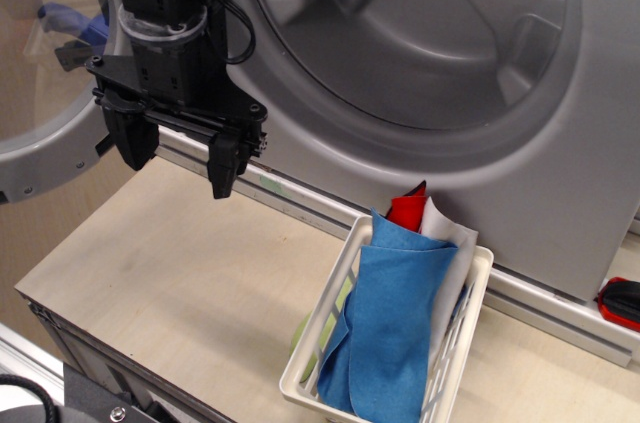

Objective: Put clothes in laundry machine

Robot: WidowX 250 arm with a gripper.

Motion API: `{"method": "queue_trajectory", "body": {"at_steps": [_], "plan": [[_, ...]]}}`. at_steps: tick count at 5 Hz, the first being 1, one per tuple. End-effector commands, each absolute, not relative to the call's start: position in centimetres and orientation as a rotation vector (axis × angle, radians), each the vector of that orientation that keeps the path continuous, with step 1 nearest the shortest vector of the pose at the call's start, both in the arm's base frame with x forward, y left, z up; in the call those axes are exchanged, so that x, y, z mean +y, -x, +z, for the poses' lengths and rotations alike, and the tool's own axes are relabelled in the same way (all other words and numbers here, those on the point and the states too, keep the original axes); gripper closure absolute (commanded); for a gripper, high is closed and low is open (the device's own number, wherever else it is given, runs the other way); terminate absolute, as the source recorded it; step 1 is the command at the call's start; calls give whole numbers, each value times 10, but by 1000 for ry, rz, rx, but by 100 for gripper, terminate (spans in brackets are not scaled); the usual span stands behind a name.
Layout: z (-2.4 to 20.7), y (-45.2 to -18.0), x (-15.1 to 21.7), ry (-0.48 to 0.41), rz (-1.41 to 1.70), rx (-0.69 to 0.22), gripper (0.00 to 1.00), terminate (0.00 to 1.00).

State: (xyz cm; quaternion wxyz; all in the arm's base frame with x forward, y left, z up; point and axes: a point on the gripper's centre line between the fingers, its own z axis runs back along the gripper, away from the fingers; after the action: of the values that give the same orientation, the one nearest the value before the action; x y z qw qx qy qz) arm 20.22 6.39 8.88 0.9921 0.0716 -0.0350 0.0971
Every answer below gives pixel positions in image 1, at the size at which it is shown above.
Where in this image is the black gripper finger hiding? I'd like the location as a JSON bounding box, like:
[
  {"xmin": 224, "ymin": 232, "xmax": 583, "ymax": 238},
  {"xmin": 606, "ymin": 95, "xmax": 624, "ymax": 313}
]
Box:
[
  {"xmin": 102, "ymin": 106, "xmax": 159, "ymax": 171},
  {"xmin": 206, "ymin": 133, "xmax": 247, "ymax": 199}
]

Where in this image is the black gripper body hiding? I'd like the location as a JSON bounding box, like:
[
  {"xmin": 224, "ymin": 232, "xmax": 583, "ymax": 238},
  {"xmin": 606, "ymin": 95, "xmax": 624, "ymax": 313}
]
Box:
[{"xmin": 86, "ymin": 44, "xmax": 267, "ymax": 157}]

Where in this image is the red felt cloth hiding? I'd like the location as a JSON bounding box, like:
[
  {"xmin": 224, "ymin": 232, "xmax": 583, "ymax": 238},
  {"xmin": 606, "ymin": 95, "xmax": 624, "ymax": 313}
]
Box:
[{"xmin": 385, "ymin": 181, "xmax": 427, "ymax": 232}]

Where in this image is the white felt cloth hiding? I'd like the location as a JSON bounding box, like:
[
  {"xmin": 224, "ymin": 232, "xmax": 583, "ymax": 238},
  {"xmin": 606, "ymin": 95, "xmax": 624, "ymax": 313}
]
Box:
[{"xmin": 420, "ymin": 197, "xmax": 478, "ymax": 368}]

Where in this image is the blue felt cloth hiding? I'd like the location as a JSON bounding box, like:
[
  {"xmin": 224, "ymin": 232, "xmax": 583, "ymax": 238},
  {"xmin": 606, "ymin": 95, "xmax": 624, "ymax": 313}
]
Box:
[{"xmin": 317, "ymin": 213, "xmax": 457, "ymax": 422}]

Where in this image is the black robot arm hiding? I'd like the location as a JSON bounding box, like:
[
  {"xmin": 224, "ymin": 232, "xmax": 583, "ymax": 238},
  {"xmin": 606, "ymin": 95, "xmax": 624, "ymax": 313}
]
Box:
[{"xmin": 86, "ymin": 0, "xmax": 267, "ymax": 199}]

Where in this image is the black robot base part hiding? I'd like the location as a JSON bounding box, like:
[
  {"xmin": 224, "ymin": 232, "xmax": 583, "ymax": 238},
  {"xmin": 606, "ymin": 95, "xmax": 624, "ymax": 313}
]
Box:
[{"xmin": 0, "ymin": 362, "xmax": 166, "ymax": 423}]

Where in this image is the grey round machine door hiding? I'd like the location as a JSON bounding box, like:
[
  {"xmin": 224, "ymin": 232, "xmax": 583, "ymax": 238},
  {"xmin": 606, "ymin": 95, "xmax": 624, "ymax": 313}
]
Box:
[{"xmin": 1, "ymin": 0, "xmax": 125, "ymax": 203}]

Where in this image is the white plastic laundry basket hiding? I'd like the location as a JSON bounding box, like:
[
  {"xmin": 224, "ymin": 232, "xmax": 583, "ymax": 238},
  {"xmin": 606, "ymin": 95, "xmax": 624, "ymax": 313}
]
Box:
[{"xmin": 279, "ymin": 216, "xmax": 494, "ymax": 422}]

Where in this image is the grey toy washing machine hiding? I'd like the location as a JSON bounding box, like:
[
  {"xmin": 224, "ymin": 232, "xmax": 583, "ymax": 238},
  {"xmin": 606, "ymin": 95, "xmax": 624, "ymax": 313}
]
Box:
[{"xmin": 229, "ymin": 0, "xmax": 639, "ymax": 300}]

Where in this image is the blue object behind door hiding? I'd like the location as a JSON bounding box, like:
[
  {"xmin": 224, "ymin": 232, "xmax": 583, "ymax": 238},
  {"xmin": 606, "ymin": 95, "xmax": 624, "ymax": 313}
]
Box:
[{"xmin": 37, "ymin": 2, "xmax": 109, "ymax": 54}]

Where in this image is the red and black tool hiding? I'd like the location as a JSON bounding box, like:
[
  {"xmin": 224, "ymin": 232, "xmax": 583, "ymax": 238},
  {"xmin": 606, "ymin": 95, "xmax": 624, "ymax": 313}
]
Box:
[{"xmin": 595, "ymin": 277, "xmax": 639, "ymax": 332}]

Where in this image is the black braided cable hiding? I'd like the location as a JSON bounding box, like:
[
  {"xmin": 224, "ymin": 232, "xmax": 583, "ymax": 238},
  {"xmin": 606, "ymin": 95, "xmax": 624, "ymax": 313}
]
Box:
[{"xmin": 0, "ymin": 373, "xmax": 59, "ymax": 423}]

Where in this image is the aluminium profile rail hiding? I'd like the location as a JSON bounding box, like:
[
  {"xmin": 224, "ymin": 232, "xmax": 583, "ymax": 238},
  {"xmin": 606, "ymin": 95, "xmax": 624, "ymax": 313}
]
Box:
[{"xmin": 155, "ymin": 126, "xmax": 640, "ymax": 369}]

